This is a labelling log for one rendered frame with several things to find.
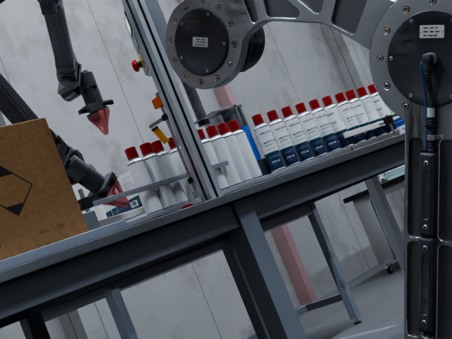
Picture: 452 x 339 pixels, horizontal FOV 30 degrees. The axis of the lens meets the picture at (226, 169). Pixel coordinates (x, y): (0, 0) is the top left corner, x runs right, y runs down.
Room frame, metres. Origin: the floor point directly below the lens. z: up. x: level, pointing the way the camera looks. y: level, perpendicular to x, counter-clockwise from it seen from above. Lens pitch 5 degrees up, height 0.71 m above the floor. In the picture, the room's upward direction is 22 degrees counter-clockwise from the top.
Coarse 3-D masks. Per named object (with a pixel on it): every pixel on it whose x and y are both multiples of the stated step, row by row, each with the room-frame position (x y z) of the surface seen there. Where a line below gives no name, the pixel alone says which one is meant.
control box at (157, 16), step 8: (152, 0) 2.39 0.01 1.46; (152, 8) 2.39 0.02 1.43; (160, 8) 2.40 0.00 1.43; (152, 16) 2.39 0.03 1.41; (160, 16) 2.39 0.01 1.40; (160, 24) 2.39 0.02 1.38; (128, 32) 2.54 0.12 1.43; (160, 32) 2.39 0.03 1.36; (136, 48) 2.51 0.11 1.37; (144, 64) 2.45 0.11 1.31
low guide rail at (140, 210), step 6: (132, 210) 2.41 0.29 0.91; (138, 210) 2.43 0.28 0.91; (144, 210) 2.44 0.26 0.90; (114, 216) 2.37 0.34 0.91; (120, 216) 2.38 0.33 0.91; (126, 216) 2.40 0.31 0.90; (132, 216) 2.41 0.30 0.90; (102, 222) 2.34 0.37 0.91; (108, 222) 2.35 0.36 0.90; (114, 222) 2.37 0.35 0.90
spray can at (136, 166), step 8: (128, 152) 2.41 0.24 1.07; (136, 152) 2.42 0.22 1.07; (128, 160) 2.42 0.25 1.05; (136, 160) 2.40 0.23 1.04; (128, 168) 2.41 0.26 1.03; (136, 168) 2.40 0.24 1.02; (144, 168) 2.41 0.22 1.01; (136, 176) 2.40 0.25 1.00; (144, 176) 2.40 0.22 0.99; (136, 184) 2.41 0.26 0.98; (144, 184) 2.40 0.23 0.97; (144, 192) 2.40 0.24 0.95; (152, 192) 2.40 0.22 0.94; (144, 200) 2.40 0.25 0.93; (152, 200) 2.40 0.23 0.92; (144, 208) 2.41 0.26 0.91; (152, 208) 2.40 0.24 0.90; (160, 208) 2.41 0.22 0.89
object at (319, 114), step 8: (312, 104) 2.98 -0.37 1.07; (312, 112) 2.99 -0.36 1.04; (320, 112) 2.97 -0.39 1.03; (320, 120) 2.97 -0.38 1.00; (328, 120) 2.99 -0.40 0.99; (320, 128) 2.98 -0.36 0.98; (328, 128) 2.98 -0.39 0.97; (328, 136) 2.97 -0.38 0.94; (328, 144) 2.98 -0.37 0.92; (336, 144) 2.98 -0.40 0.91; (328, 152) 2.98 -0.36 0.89
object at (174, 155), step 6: (168, 144) 2.54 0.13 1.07; (174, 144) 2.52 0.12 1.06; (174, 150) 2.52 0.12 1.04; (174, 156) 2.52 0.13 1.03; (174, 162) 2.52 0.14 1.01; (180, 162) 2.52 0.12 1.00; (180, 168) 2.52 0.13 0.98; (180, 174) 2.52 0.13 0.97; (180, 180) 2.53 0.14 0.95; (186, 180) 2.52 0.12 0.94; (186, 186) 2.52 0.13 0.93; (186, 192) 2.52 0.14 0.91; (192, 198) 2.52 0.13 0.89
